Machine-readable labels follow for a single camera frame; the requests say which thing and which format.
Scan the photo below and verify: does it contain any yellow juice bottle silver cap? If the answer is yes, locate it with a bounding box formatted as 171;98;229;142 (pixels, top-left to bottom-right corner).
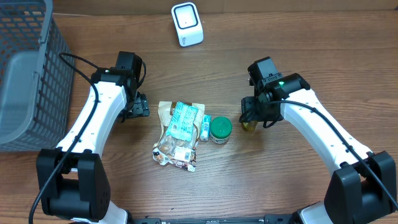
242;121;258;131

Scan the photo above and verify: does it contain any green lid white jar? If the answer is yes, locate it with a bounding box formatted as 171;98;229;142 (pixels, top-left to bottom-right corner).
210;116;233;144

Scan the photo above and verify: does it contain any teal white tissue pack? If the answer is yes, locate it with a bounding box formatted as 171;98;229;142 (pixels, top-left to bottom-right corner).
200;114;211;141

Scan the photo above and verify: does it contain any brown white snack packet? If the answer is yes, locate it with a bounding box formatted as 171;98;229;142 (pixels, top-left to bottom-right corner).
152;101;205;172

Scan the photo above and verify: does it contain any teal white snack packet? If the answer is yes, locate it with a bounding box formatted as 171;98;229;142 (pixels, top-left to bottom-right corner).
165;102;198;141

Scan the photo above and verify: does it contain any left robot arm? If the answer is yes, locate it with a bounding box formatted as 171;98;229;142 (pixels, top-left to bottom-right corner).
28;51;150;223

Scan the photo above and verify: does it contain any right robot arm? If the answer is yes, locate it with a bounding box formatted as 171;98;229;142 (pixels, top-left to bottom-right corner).
239;57;397;224

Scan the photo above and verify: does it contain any white barcode scanner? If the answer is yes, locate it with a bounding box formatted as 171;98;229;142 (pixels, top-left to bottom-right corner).
171;2;204;47

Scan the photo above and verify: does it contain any grey plastic mesh basket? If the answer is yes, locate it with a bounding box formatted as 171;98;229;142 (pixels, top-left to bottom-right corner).
1;0;75;152

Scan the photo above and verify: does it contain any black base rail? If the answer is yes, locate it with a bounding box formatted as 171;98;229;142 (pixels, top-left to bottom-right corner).
126;214;296;224

